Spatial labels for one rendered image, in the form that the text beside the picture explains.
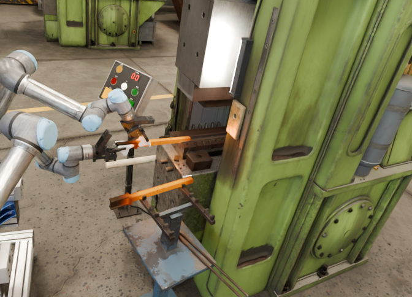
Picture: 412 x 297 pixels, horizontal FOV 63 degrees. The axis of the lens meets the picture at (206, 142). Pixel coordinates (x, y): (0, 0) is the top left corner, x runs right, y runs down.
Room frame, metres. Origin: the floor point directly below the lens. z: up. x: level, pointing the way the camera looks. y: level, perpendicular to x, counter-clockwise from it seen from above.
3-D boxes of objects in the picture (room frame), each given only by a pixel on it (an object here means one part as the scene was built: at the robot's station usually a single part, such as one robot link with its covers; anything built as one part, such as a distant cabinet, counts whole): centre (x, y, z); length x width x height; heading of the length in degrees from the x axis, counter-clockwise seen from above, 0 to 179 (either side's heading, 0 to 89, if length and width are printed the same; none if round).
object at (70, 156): (1.31, 0.63, 0.98); 0.11 x 0.08 x 0.09; 124
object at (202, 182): (1.72, -0.05, 0.69); 0.56 x 0.38 x 0.45; 123
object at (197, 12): (1.73, -0.03, 1.56); 0.42 x 0.39 x 0.40; 123
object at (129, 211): (2.07, 0.54, 0.05); 0.22 x 0.22 x 0.09; 33
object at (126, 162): (1.89, 0.43, 0.62); 0.44 x 0.05 x 0.05; 123
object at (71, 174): (1.32, 0.64, 0.89); 0.11 x 0.08 x 0.11; 79
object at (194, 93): (1.76, -0.01, 1.32); 0.42 x 0.20 x 0.10; 123
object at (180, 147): (1.76, -0.01, 0.96); 0.42 x 0.20 x 0.09; 123
